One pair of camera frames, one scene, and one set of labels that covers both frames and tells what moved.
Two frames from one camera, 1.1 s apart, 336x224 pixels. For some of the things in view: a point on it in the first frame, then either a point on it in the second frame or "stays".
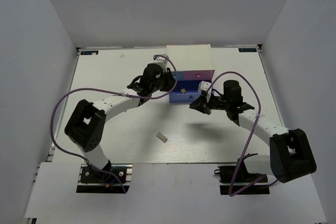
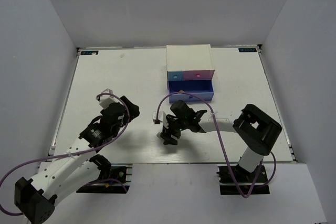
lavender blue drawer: (186, 91) stays
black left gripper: (170, 81) to (134, 109)
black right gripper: (201, 105) to (167, 133)
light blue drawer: (178, 75) stays
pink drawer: (198, 74) stays
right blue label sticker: (247, 50) stays
